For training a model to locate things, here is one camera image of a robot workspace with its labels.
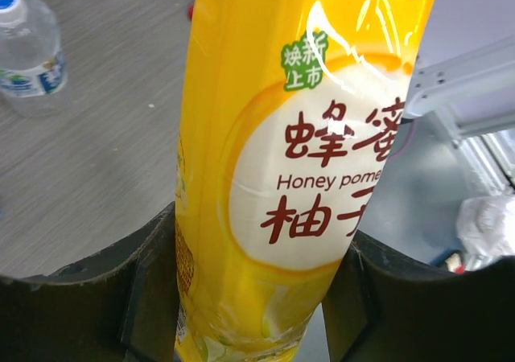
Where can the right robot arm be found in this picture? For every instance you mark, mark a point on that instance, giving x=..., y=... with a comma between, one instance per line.
x=472, y=93

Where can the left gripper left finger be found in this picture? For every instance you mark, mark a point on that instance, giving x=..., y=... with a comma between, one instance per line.
x=119, y=304

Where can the yellow juice bottle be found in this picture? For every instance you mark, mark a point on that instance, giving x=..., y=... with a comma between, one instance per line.
x=289, y=113

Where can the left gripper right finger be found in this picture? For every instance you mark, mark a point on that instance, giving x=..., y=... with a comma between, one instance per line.
x=385, y=306

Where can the crumpled clear plastic bag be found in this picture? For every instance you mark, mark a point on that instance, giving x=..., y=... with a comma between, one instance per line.
x=485, y=227

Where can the small blue-label water bottle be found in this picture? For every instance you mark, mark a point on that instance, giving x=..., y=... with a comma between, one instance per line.
x=34, y=73

